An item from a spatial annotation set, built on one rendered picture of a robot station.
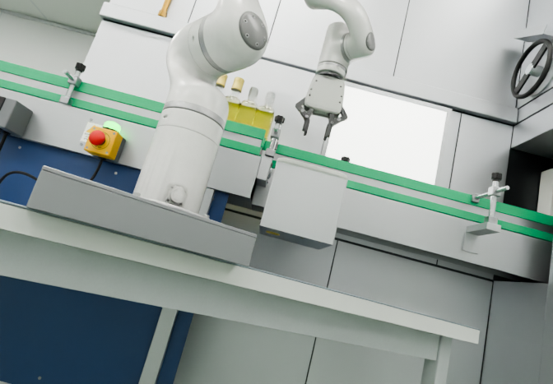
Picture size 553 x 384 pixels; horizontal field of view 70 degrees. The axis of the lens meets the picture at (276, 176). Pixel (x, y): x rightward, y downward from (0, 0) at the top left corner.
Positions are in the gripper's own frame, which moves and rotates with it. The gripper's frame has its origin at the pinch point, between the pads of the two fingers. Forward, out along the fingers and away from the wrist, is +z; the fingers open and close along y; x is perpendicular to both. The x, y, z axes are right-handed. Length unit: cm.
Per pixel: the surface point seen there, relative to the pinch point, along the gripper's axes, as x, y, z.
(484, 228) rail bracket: -9, -51, 13
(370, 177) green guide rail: -19.1, -20.0, 3.2
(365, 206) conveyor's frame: -17.4, -20.1, 13.1
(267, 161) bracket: -6.7, 11.2, 10.0
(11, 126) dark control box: 2, 78, 20
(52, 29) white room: -320, 332, -168
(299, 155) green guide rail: -18.3, 2.8, 2.4
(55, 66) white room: -321, 310, -124
